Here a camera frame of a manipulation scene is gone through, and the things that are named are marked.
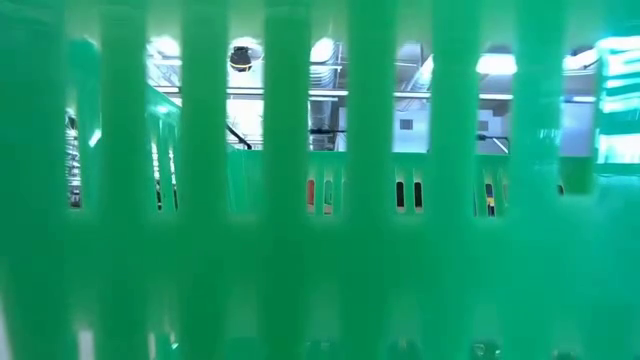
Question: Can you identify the black plastic basket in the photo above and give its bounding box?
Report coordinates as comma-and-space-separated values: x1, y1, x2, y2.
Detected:
395, 180, 424, 211

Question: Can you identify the green plastic basket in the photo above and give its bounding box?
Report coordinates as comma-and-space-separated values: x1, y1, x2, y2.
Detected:
0, 0, 640, 360

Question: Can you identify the black round fixture yellow band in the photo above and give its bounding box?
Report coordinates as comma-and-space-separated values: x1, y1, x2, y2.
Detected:
228, 45, 254, 74

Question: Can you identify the bright ceiling light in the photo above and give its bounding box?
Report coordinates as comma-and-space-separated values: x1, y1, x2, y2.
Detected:
474, 52, 519, 76

